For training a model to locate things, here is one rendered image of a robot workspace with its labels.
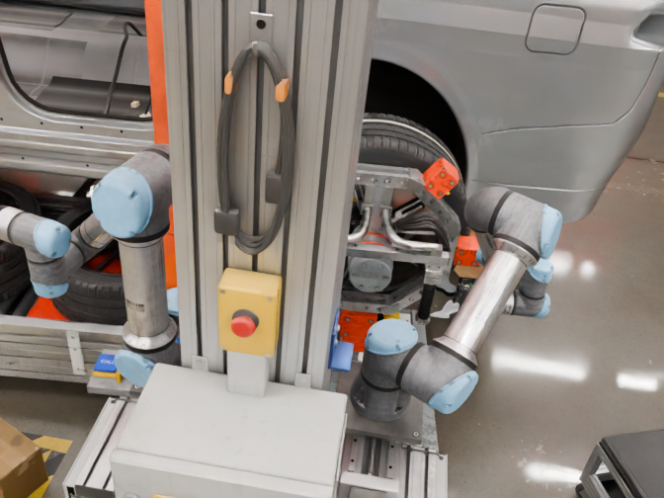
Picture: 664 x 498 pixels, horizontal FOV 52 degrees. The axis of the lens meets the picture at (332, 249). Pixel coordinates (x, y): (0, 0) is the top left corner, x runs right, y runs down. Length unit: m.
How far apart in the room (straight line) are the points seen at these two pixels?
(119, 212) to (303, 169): 0.47
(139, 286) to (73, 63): 2.11
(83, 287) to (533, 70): 1.72
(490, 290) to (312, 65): 0.86
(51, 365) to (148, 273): 1.39
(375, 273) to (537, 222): 0.61
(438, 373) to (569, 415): 1.56
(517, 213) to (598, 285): 2.22
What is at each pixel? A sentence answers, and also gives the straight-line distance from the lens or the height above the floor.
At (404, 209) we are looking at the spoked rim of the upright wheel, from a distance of 2.20.
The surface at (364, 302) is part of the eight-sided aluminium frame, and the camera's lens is 2.30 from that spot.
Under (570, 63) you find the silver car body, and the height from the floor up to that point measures 1.37.
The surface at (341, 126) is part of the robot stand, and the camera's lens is 0.88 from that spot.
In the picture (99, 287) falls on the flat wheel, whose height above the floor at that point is 0.50.
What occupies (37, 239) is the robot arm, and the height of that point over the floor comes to 1.23.
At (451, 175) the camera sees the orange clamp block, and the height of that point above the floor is 1.14.
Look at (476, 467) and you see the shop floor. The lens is 2.72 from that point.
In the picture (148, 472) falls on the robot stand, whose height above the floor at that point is 1.21.
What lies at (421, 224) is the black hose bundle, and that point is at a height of 1.03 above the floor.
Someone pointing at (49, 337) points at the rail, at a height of 0.34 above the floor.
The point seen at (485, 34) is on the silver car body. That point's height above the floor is 1.43.
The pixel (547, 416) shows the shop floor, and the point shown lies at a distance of 2.99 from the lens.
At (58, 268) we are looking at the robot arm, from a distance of 1.60.
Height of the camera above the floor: 2.10
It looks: 36 degrees down
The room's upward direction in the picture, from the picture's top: 6 degrees clockwise
